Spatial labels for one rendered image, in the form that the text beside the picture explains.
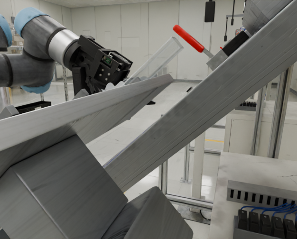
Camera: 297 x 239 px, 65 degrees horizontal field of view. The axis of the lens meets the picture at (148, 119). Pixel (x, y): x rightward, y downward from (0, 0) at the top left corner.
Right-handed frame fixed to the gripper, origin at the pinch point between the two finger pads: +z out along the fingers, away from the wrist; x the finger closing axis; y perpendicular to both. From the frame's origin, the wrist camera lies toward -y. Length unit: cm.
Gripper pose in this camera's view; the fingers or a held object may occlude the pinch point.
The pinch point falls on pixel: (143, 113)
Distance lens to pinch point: 49.8
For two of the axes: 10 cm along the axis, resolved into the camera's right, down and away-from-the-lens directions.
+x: 3.4, -2.6, 9.0
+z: 8.1, 5.8, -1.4
